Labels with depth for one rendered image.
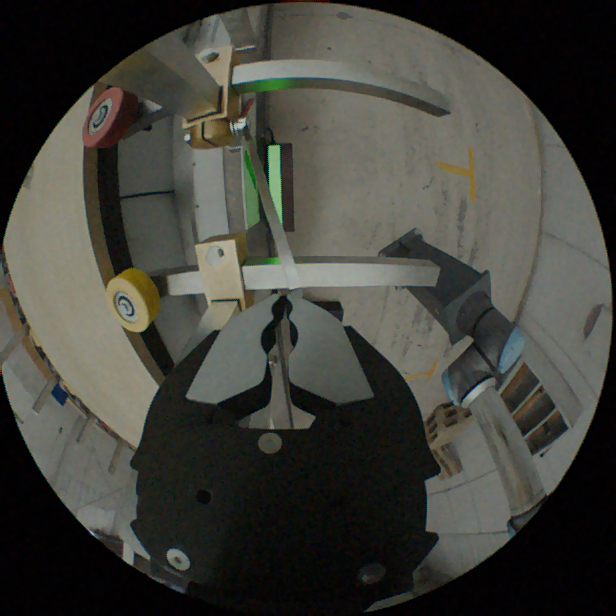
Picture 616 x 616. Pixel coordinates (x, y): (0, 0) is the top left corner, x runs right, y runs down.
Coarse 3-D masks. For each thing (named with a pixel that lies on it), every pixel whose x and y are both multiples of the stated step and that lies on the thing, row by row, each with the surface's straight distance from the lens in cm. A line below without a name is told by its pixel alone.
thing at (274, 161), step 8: (272, 152) 38; (272, 160) 37; (272, 168) 37; (272, 176) 37; (272, 184) 37; (272, 192) 37; (280, 192) 37; (280, 200) 37; (280, 208) 37; (280, 216) 37
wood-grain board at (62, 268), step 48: (96, 96) 39; (48, 144) 49; (48, 192) 44; (96, 192) 33; (48, 240) 45; (96, 240) 31; (48, 288) 54; (96, 288) 33; (48, 336) 78; (96, 336) 42; (96, 384) 67; (144, 384) 43
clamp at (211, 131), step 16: (224, 48) 30; (208, 64) 28; (224, 64) 27; (240, 64) 32; (224, 80) 26; (224, 96) 24; (224, 112) 23; (192, 128) 25; (208, 128) 23; (224, 128) 23; (192, 144) 24; (208, 144) 25; (224, 144) 26
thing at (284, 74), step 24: (240, 72) 27; (264, 72) 26; (288, 72) 26; (312, 72) 26; (336, 72) 26; (360, 72) 27; (384, 72) 29; (384, 96) 29; (408, 96) 29; (432, 96) 31; (144, 120) 32
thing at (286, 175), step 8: (288, 152) 38; (288, 160) 37; (288, 168) 37; (288, 176) 37; (288, 184) 37; (288, 192) 37; (288, 200) 37; (288, 208) 37; (288, 216) 37; (288, 224) 37
